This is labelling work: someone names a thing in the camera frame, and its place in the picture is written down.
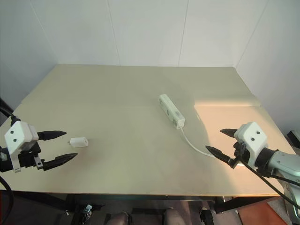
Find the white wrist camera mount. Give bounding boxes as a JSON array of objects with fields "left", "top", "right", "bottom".
[
  {"left": 4, "top": 121, "right": 39, "bottom": 174},
  {"left": 234, "top": 121, "right": 268, "bottom": 168}
]

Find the black table frame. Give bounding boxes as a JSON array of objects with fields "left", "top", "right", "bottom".
[{"left": 46, "top": 192, "right": 270, "bottom": 214}]

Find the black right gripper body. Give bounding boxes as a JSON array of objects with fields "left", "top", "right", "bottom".
[{"left": 231, "top": 140, "right": 250, "bottom": 169}]

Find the white power strip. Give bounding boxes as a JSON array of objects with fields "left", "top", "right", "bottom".
[{"left": 157, "top": 93, "right": 186, "bottom": 130}]

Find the dark rounded shape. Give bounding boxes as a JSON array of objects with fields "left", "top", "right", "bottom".
[
  {"left": 110, "top": 211, "right": 129, "bottom": 225},
  {"left": 163, "top": 209, "right": 182, "bottom": 225}
]

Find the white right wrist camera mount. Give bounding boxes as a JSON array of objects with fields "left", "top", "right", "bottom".
[{"left": 234, "top": 121, "right": 268, "bottom": 168}]

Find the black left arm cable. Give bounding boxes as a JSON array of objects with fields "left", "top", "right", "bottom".
[
  {"left": 0, "top": 175, "right": 15, "bottom": 225},
  {"left": 0, "top": 96, "right": 21, "bottom": 124}
]

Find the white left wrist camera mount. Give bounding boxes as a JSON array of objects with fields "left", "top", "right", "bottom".
[{"left": 4, "top": 121, "right": 39, "bottom": 174}]

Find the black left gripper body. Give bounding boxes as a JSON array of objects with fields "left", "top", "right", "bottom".
[{"left": 17, "top": 142, "right": 46, "bottom": 171}]

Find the black box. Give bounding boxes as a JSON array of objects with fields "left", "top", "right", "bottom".
[{"left": 286, "top": 129, "right": 300, "bottom": 146}]

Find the white plug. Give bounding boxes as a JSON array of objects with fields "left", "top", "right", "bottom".
[{"left": 68, "top": 137, "right": 90, "bottom": 148}]

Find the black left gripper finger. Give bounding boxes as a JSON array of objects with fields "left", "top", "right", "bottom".
[
  {"left": 41, "top": 153, "right": 79, "bottom": 171},
  {"left": 37, "top": 129, "right": 67, "bottom": 142}
]

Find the orange floor mat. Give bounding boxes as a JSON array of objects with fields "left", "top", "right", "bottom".
[{"left": 236, "top": 196, "right": 293, "bottom": 225}]

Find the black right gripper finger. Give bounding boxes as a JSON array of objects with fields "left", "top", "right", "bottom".
[
  {"left": 220, "top": 128, "right": 240, "bottom": 139},
  {"left": 205, "top": 145, "right": 235, "bottom": 165}
]

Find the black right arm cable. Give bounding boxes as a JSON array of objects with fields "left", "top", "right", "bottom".
[{"left": 243, "top": 161, "right": 300, "bottom": 205}]

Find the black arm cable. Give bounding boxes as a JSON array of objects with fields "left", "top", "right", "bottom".
[
  {"left": 243, "top": 161, "right": 300, "bottom": 205},
  {"left": 0, "top": 175, "right": 15, "bottom": 225},
  {"left": 0, "top": 96, "right": 21, "bottom": 124}
]

